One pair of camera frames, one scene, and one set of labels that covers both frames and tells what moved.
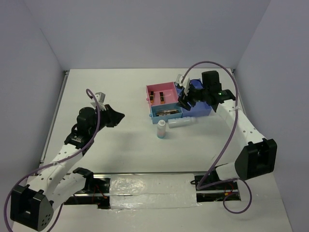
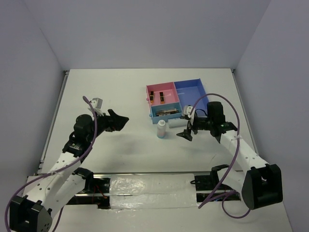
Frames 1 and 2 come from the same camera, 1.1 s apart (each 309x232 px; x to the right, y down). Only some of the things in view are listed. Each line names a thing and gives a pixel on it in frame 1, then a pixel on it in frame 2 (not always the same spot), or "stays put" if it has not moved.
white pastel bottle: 161,129 stays put
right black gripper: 184,103 -> 187,133
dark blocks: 162,102 stays put
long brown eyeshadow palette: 161,112 stays put
